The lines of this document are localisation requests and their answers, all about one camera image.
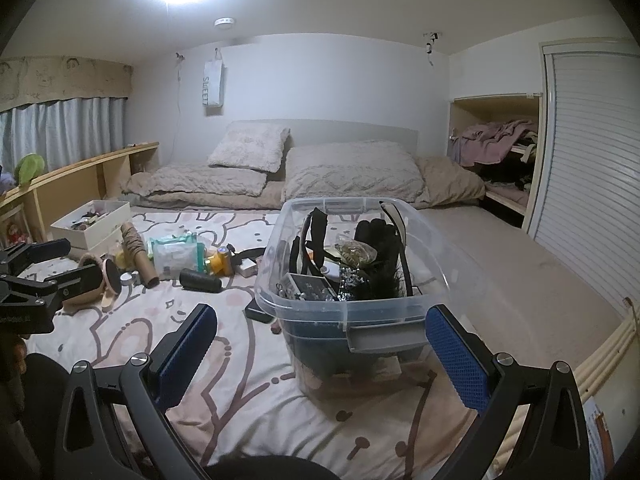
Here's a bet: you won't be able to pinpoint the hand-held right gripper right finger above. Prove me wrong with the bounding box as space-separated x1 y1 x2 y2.
425 305 591 480

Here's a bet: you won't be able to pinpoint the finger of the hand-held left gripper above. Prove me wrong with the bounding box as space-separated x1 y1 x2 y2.
42 264 103 302
0 239 72 273

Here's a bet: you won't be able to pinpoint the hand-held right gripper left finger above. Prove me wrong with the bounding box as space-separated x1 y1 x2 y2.
52 304 219 480

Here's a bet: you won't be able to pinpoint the clear plastic storage container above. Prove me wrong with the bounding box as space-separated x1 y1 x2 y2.
254 197 482 404

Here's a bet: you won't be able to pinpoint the dark patterned box white flap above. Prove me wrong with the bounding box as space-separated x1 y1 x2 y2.
279 274 337 303

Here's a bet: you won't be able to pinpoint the yellow plastic container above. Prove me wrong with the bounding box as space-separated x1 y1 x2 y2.
206 246 237 277

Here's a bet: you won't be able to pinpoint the beige fuzzy slipper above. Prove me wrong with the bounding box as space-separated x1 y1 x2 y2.
64 252 109 307

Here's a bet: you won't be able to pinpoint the white open trinket box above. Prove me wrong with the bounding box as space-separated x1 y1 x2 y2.
49 200 132 252

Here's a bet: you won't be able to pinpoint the dark grey cylinder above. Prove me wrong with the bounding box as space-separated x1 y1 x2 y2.
179 268 224 294

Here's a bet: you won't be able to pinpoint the brown cardboard tube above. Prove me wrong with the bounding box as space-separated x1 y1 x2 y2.
119 222 162 289

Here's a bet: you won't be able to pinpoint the small black flat case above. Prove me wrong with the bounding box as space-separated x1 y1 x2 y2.
245 299 277 324

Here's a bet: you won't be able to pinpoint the wooden side shelf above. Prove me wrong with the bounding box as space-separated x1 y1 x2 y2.
0 141 161 247

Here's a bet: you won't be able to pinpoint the green plush toy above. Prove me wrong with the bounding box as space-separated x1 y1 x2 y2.
13 153 47 187

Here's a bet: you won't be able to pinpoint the teal white wet wipes pack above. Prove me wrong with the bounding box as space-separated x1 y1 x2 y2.
146 232 207 281

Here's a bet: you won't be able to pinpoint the beige mattress sheet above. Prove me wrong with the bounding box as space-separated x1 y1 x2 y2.
414 204 634 377

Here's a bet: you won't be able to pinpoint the pale blue curtain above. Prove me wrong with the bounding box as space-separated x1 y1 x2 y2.
0 95 127 177

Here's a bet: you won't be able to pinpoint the black gloves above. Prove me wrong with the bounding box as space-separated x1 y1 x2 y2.
352 219 402 281

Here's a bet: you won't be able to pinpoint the gold glitter pouch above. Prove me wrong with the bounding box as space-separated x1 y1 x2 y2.
334 241 379 267

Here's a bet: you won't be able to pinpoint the cream pipes bundle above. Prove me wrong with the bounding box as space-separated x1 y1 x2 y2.
569 299 640 397

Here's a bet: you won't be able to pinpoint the flat beige quilted pillow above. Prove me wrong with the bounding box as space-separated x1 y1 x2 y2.
121 164 269 198

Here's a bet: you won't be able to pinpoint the orange white paper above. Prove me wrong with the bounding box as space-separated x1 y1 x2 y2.
581 394 622 480

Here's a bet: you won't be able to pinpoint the closet shelf niche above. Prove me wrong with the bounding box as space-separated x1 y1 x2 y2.
446 91 544 232

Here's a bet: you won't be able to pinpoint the black headband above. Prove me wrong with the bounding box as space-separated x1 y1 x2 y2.
289 207 329 277

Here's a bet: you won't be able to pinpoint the beige quilted pillows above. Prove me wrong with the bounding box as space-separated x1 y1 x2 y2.
119 154 487 212

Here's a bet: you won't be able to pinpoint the printed curtain valance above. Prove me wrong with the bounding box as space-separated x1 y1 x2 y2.
0 56 134 112

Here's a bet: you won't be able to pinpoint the large beige quilted pillow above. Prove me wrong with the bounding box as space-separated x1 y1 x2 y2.
281 141 432 207

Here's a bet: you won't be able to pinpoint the fuzzy beige pillow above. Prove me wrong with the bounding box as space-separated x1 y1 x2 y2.
206 122 292 172

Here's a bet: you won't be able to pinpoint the pile of pink clothes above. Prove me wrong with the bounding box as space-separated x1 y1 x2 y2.
449 119 539 169

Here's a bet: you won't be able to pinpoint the white louvered closet door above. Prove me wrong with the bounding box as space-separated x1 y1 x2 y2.
524 39 640 322

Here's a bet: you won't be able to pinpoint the hanging white paper bag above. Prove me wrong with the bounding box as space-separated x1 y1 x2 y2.
201 46 227 109

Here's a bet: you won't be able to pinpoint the white bed headboard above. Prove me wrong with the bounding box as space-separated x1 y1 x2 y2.
226 119 421 162

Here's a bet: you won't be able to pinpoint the black strap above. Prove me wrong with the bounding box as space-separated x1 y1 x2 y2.
379 201 417 297

